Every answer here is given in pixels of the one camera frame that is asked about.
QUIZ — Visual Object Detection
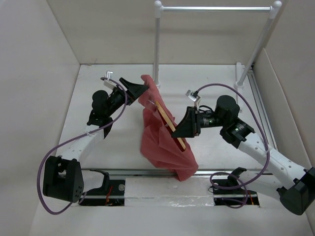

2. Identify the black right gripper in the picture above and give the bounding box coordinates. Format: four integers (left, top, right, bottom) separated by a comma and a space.
171, 106, 226, 138

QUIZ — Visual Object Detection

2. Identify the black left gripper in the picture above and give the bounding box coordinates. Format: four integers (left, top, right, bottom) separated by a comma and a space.
105, 79, 148, 117

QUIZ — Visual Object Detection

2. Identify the wooden clothes hanger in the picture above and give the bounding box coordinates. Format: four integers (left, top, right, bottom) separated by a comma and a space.
149, 100, 186, 151

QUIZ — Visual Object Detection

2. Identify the red t shirt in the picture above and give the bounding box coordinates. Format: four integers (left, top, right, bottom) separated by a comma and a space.
138, 75, 199, 181

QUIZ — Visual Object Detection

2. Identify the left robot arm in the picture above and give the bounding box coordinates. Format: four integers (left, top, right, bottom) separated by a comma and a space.
42, 78, 149, 203

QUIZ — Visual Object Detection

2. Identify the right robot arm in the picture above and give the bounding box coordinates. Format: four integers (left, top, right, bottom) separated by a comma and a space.
172, 95, 315, 215

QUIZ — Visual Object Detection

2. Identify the white clothes rack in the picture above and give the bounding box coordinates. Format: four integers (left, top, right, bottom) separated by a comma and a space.
153, 0, 282, 90

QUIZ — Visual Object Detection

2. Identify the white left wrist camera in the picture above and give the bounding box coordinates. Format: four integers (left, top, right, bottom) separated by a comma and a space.
100, 70, 116, 90

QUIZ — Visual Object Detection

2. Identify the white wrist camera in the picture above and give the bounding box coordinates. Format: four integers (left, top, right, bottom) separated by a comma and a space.
186, 89, 201, 109
100, 70, 116, 90

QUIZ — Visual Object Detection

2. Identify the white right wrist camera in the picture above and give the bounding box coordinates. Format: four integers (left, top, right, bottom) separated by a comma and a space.
186, 89, 201, 109

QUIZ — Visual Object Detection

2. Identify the aluminium front rail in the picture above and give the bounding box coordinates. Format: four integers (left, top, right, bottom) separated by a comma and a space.
78, 168, 274, 201

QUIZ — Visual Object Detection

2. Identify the aluminium side rail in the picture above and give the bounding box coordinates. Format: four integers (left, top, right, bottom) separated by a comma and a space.
247, 67, 278, 150

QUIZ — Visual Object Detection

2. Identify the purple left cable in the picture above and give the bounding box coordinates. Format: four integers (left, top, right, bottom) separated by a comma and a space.
36, 76, 129, 215

